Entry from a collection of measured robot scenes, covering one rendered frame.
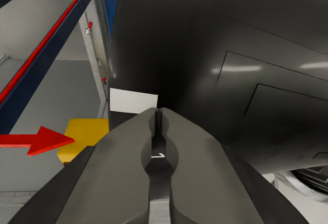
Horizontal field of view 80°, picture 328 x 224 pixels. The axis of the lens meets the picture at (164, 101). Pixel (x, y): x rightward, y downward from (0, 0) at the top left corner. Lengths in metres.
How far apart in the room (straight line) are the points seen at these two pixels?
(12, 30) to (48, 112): 0.68
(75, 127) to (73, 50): 1.18
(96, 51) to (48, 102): 0.83
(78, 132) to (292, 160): 0.37
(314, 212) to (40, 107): 1.22
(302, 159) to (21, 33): 1.64
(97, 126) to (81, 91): 0.86
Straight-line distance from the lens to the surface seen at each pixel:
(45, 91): 1.38
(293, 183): 0.42
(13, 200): 1.02
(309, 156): 0.22
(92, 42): 0.48
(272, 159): 0.20
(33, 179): 1.03
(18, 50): 1.77
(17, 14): 1.61
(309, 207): 0.50
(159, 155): 0.17
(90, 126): 0.45
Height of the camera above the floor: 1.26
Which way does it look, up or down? 44 degrees down
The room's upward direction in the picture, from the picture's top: 177 degrees clockwise
